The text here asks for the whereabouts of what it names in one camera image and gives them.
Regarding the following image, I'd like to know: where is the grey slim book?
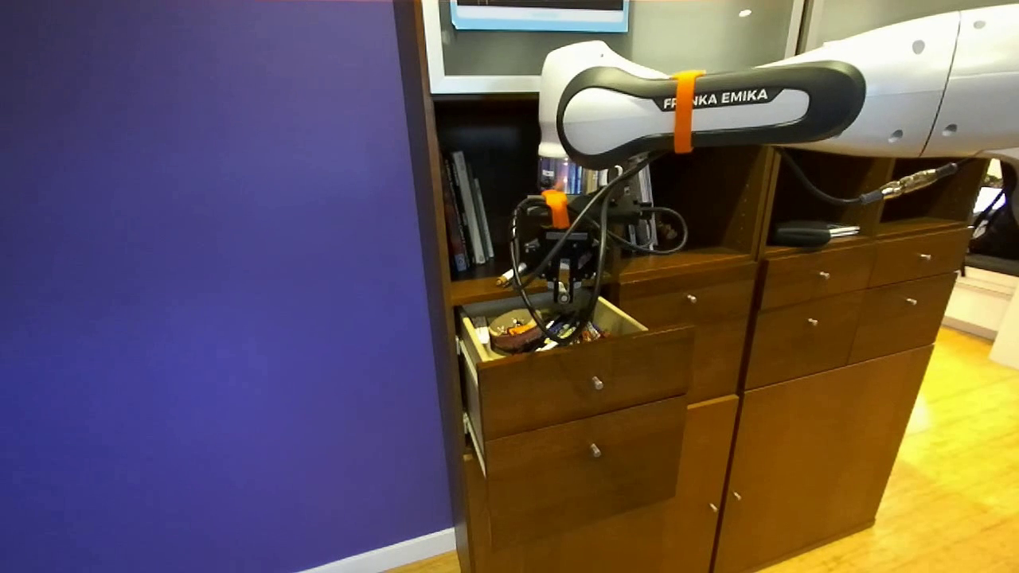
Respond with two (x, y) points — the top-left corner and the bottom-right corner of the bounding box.
(452, 148), (490, 270)

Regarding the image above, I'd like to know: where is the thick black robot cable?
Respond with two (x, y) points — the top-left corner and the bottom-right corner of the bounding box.
(506, 152), (694, 346)

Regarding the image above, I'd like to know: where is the white background furniture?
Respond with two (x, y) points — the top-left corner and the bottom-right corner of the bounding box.
(940, 265), (1019, 371)

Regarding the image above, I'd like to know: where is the dark slim book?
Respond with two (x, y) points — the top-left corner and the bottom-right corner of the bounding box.
(440, 148), (472, 280)

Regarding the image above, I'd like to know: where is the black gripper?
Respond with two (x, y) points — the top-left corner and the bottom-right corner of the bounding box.
(515, 218), (618, 329)

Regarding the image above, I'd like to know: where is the brown wooden shelf cabinet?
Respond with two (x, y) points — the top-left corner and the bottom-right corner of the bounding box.
(408, 0), (996, 573)

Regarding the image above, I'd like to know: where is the closed brown wooden drawer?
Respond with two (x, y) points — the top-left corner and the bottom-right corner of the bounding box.
(854, 266), (958, 364)
(868, 227), (971, 289)
(746, 289), (870, 393)
(757, 249), (875, 311)
(618, 265), (760, 335)

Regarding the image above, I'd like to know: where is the shallow open wooden drawer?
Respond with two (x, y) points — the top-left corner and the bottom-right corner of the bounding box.
(452, 288), (694, 438)

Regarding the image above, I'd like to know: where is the black zipped case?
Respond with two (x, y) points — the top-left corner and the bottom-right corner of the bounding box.
(771, 221), (837, 255)

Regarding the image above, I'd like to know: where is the orange wrist clip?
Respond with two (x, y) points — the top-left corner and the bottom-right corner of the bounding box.
(540, 187), (574, 232)

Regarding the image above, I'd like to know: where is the black background furniture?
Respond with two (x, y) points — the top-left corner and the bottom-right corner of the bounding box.
(966, 157), (1019, 280)

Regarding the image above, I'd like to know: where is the orange forearm strap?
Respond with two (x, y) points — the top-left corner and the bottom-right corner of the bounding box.
(668, 67), (707, 157)

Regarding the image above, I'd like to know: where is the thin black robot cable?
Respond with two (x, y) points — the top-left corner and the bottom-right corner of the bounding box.
(780, 157), (966, 211)

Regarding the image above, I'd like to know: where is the grey short book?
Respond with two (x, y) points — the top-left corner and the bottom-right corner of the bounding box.
(472, 173), (500, 266)

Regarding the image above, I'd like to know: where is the white baseboard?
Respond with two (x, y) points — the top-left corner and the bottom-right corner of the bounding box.
(300, 525), (460, 573)

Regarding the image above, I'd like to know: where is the brown round drawer item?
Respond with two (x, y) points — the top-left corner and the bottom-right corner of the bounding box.
(488, 314), (549, 355)

